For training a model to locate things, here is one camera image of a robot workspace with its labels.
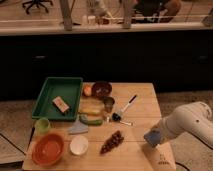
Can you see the blue sponge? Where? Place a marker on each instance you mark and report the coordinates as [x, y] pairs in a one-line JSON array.
[[153, 138]]

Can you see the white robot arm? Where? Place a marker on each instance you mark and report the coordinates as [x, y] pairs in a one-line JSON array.
[[193, 118]]

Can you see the metal cup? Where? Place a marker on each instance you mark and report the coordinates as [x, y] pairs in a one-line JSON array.
[[108, 103]]

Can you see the light green cup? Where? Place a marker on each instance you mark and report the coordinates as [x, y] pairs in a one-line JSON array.
[[42, 125]]

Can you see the dark red bowl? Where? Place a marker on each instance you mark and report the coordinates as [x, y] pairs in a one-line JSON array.
[[101, 89]]

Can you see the orange fruit toy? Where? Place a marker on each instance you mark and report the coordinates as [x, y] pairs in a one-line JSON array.
[[87, 90]]

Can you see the yellow corn toy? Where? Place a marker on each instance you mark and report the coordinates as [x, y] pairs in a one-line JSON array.
[[89, 111]]

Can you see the black white dish brush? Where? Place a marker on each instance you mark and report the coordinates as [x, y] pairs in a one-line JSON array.
[[117, 116]]

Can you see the small metal spoon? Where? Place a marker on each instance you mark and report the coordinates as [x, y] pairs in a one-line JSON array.
[[110, 119]]

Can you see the green cucumber toy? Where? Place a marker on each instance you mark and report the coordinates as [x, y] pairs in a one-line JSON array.
[[83, 119]]

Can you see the green plastic tray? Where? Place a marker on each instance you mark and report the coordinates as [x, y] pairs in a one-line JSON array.
[[68, 88]]

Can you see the dark grapes bunch toy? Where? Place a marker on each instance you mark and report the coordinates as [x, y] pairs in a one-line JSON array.
[[113, 141]]

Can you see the small white bowl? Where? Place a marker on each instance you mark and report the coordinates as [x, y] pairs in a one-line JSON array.
[[79, 145]]

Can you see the seated person in background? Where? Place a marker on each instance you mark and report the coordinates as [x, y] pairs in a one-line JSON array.
[[151, 7]]

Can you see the orange plastic bowl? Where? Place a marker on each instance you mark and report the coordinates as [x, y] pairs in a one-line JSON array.
[[48, 150]]

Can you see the black office chair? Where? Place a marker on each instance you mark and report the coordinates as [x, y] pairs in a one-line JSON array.
[[38, 3]]

